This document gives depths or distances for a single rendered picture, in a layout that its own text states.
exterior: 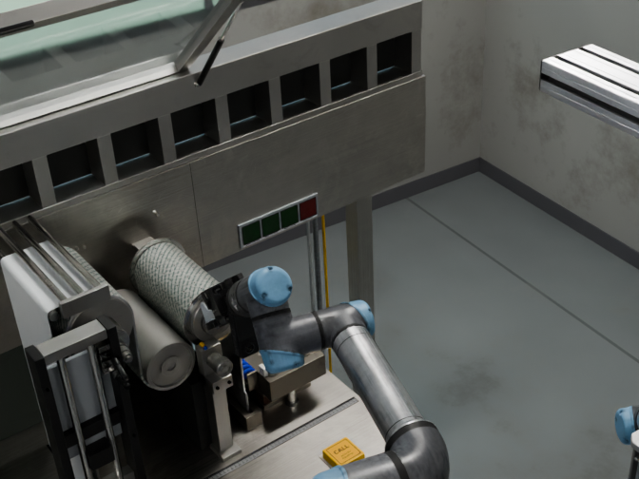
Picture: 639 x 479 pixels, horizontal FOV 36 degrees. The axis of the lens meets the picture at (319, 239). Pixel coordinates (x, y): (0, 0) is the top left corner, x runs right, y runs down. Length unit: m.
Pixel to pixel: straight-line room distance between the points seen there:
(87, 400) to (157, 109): 0.69
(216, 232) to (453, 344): 1.76
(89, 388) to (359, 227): 1.31
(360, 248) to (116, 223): 0.99
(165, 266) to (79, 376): 0.42
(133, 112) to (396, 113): 0.80
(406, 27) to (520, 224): 2.30
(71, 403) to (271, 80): 0.95
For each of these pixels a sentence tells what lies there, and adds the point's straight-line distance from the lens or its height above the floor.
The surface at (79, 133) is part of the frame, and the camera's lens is 2.23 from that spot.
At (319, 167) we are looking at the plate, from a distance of 2.63.
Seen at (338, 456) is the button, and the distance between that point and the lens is 2.30.
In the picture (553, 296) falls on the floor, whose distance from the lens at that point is 4.36.
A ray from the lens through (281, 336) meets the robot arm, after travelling 1.83.
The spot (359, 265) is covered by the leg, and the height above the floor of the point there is 0.78.
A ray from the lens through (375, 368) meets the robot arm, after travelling 1.75.
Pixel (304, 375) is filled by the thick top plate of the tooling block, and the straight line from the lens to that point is 2.39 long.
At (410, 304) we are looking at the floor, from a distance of 4.27.
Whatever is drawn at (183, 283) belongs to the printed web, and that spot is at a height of 1.31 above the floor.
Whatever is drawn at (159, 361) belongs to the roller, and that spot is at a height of 1.20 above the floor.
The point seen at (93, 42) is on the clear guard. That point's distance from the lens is 1.94.
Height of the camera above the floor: 2.56
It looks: 33 degrees down
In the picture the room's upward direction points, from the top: 3 degrees counter-clockwise
